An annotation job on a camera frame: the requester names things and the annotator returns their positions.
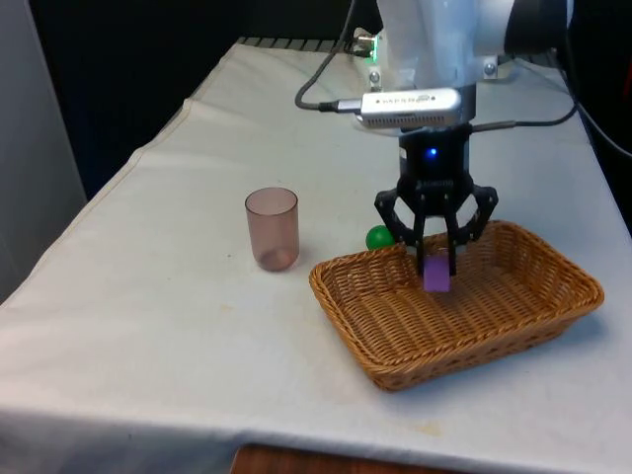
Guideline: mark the purple triangular block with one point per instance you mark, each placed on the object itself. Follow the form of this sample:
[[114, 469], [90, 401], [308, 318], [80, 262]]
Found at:
[[437, 276]]

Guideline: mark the wicker basket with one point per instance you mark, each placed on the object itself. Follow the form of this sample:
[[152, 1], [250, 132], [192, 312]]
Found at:
[[459, 316]]

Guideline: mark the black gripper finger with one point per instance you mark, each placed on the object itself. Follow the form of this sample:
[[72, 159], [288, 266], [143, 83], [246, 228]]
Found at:
[[469, 217], [402, 217]]

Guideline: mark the green ball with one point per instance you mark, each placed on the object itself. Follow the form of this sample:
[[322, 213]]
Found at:
[[379, 238]]

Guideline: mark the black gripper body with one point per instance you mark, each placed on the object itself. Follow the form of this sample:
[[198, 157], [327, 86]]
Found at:
[[434, 158]]

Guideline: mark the see-through pink cup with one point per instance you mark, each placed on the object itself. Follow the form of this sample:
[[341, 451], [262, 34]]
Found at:
[[272, 229]]

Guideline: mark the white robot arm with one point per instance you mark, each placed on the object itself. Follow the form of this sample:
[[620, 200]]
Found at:
[[434, 44]]

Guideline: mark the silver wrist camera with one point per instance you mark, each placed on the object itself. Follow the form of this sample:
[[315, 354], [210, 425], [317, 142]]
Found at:
[[410, 106]]

